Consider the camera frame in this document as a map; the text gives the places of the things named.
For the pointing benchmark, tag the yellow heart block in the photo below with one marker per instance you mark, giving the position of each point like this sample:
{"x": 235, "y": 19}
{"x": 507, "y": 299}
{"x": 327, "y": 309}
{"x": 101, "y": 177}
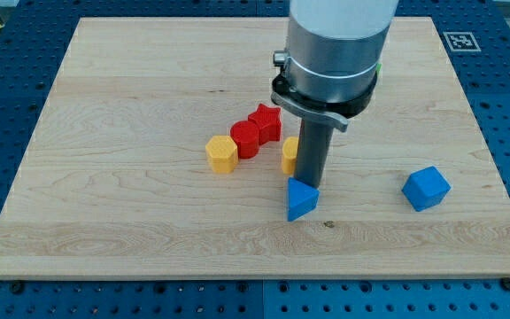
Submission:
{"x": 289, "y": 155}

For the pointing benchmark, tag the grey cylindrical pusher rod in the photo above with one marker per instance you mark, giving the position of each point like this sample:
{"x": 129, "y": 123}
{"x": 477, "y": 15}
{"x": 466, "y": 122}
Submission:
{"x": 312, "y": 152}

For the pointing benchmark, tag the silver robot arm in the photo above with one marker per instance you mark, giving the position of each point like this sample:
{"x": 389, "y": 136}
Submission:
{"x": 329, "y": 63}

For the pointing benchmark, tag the red star block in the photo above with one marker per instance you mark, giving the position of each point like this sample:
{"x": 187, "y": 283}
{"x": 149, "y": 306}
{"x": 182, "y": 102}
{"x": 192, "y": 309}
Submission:
{"x": 268, "y": 121}

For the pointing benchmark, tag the blue triangle block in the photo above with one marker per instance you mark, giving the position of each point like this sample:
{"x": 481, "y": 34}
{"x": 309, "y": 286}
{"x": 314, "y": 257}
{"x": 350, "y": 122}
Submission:
{"x": 301, "y": 199}

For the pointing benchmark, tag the yellow hexagon block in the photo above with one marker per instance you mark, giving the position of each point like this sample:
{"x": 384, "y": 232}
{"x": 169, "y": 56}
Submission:
{"x": 222, "y": 154}

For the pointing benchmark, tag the red cylinder block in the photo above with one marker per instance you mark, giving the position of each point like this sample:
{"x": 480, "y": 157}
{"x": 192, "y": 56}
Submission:
{"x": 246, "y": 136}

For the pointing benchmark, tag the green block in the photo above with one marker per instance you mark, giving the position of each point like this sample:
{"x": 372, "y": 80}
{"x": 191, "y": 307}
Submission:
{"x": 378, "y": 68}

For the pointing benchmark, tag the blue cube block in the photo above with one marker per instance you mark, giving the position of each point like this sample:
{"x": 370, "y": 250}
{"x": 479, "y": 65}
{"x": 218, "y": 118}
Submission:
{"x": 425, "y": 188}

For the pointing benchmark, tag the wooden board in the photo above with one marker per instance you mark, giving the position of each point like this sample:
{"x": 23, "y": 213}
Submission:
{"x": 115, "y": 185}

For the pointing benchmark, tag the fiducial marker tag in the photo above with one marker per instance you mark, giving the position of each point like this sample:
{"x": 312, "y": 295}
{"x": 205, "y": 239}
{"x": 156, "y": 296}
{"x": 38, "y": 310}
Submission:
{"x": 461, "y": 41}

